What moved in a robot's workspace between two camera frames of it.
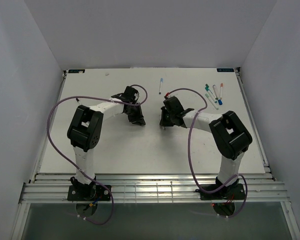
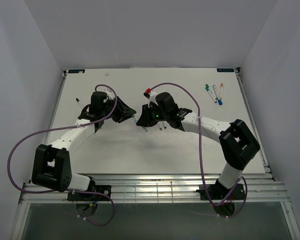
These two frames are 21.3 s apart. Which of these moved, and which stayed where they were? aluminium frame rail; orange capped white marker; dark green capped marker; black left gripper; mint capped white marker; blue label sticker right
Moved: black left gripper; mint capped white marker
Stayed: dark green capped marker; aluminium frame rail; orange capped white marker; blue label sticker right
